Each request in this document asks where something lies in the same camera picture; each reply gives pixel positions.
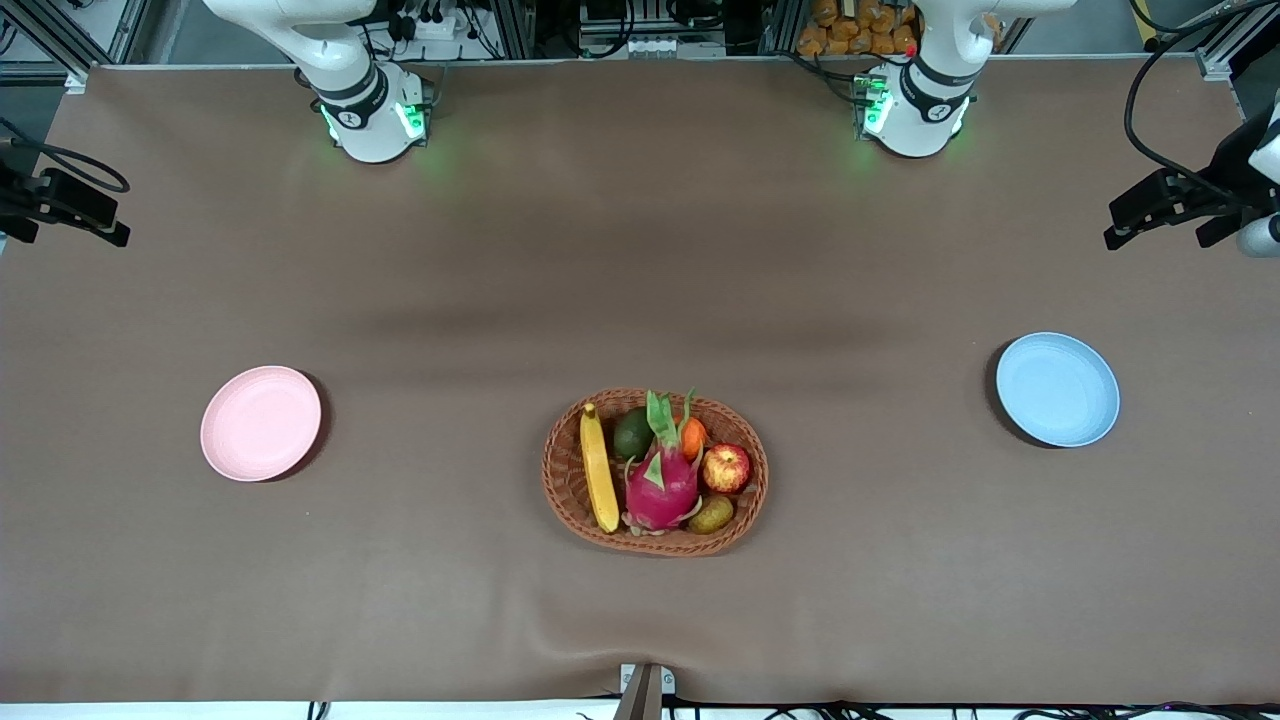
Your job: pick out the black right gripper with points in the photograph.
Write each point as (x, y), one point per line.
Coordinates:
(20, 196)

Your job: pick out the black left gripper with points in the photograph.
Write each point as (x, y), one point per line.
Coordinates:
(1213, 191)

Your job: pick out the red yellow apple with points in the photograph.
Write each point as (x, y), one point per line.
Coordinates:
(726, 469)

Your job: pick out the yellow banana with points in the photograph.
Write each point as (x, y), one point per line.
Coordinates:
(598, 470)

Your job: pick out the blue plate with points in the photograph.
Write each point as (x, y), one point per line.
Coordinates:
(1057, 390)

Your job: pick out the pink plate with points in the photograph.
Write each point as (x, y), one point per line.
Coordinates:
(260, 423)

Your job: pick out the pile of orange items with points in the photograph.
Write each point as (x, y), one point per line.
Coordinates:
(850, 30)

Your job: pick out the white power strip with plugs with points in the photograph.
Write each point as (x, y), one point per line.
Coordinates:
(438, 27)

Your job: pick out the white socket strip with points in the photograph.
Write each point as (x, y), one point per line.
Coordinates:
(675, 46)

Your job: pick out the orange carrot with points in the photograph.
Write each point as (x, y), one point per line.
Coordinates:
(693, 437)

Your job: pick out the brown table cloth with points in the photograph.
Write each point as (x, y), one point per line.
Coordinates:
(640, 250)

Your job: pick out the brown kiwi fruit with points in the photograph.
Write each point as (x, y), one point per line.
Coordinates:
(710, 515)

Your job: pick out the brown wicker basket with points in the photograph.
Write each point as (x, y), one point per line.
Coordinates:
(570, 485)

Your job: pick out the pink dragon fruit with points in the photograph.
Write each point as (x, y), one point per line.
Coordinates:
(660, 485)

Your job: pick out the dark green avocado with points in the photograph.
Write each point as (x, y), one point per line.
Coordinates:
(630, 435)

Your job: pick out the aluminium frame profile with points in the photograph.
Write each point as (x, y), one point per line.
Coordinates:
(1235, 35)
(55, 45)

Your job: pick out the metal camera bracket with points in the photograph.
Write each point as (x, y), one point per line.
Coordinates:
(645, 690)

